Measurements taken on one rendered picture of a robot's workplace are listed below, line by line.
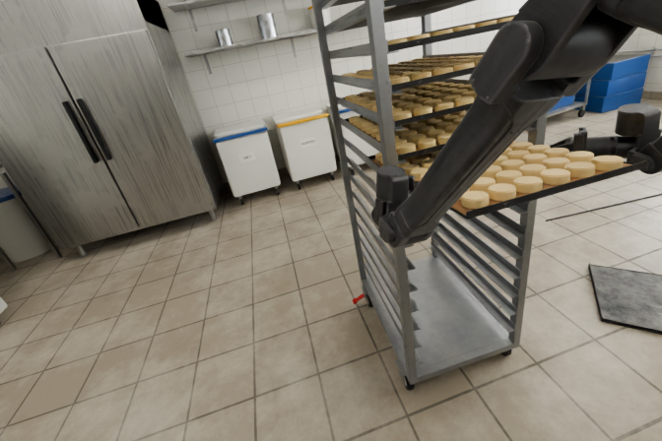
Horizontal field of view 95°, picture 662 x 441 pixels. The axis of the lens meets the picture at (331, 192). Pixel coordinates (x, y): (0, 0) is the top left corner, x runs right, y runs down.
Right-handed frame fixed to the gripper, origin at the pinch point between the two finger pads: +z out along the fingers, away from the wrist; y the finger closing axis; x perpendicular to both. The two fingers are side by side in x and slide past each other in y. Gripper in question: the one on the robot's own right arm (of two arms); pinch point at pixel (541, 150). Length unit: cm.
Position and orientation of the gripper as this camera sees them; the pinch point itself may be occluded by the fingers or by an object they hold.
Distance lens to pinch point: 101.8
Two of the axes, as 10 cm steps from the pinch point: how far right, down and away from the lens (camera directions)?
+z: -8.2, -0.3, 5.7
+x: -5.4, 3.8, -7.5
